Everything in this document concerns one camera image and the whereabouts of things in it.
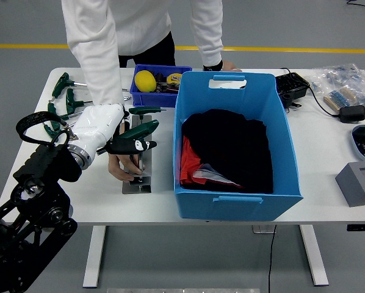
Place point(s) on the person's left hand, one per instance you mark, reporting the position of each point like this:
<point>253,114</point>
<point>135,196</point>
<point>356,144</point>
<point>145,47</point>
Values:
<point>229,66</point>

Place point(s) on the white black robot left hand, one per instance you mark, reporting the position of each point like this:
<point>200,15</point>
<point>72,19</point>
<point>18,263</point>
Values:
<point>100,122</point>

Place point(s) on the person's right hand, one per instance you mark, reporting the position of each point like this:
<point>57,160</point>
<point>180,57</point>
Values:
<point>118,171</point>

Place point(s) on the grey metal tool holder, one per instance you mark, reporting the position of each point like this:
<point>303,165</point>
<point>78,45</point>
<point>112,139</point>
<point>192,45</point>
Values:
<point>136,188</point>

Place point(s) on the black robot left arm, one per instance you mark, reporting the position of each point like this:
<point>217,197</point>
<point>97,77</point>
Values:
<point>33,189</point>

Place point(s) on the person's left forearm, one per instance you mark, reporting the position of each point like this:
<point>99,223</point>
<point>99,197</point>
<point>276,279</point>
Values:
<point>210,39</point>

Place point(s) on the person's right forearm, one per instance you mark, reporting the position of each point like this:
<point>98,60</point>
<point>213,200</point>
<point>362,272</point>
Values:
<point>100,76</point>

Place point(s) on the black charger box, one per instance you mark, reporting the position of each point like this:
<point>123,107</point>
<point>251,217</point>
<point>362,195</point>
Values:
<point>290,85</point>

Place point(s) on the large light blue box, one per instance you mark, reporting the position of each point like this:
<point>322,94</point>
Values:
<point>231,207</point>

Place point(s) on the black wristwatch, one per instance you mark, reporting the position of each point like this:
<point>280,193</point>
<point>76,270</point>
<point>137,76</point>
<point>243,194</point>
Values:
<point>213,66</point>

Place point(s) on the small dark blue bin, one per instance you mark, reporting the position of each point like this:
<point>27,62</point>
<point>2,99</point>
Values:
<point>149,99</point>

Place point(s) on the yellow tape measure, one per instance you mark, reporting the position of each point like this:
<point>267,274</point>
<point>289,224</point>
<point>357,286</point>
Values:
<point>173,77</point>

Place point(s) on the yellow lemon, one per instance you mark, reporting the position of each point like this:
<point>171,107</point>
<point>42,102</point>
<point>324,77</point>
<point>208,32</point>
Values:
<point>145,81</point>

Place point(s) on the dark brown metal parts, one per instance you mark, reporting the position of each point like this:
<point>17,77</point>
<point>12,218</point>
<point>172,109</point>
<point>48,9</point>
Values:
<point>168,88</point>

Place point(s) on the red cloth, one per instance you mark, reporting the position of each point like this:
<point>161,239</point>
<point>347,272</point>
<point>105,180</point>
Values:
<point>188,161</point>

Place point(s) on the black cylinder spool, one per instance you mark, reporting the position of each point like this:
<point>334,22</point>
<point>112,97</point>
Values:
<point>159,76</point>

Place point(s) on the black cloth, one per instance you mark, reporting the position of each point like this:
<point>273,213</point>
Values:
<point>231,146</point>

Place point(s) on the white cloth patch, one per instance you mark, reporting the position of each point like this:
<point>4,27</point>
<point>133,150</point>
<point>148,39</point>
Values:
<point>205,174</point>

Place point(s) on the white table leg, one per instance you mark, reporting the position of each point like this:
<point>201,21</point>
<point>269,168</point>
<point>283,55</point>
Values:
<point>313,256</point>
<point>94,256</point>

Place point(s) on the person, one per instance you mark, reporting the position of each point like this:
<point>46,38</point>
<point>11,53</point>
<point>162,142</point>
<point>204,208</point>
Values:
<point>139,21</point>

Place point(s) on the clear bag of blue resistors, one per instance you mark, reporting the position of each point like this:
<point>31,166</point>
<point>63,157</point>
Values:
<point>341,76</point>

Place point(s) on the tan resistor tape strip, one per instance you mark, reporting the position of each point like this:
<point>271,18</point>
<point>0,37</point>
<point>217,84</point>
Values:
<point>338,99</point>

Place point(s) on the black power adapter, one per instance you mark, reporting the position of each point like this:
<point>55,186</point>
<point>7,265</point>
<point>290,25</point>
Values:
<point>351,113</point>

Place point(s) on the grey parts tray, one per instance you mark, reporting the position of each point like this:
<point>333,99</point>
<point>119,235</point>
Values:
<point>356,143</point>

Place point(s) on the grey recessed block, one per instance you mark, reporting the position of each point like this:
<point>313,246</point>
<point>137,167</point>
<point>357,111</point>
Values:
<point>353,186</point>

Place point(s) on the black table control panel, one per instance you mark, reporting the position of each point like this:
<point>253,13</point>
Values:
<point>362,227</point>

